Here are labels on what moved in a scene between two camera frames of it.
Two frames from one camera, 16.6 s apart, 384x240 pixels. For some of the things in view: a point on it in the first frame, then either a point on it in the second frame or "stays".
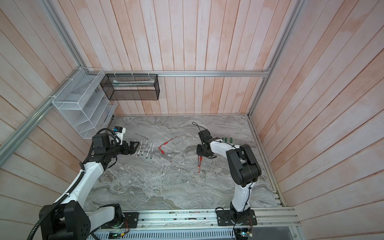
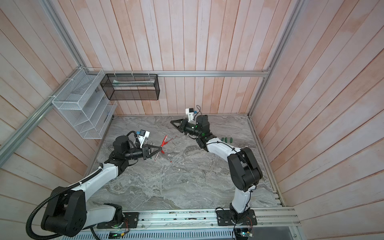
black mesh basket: (131, 86) stays
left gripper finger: (132, 143) → (156, 150)
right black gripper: (198, 151) → (183, 128)
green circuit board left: (114, 234) stays
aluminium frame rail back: (95, 73) stays
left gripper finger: (132, 149) → (154, 153)
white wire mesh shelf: (84, 104) stays
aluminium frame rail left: (15, 139) stays
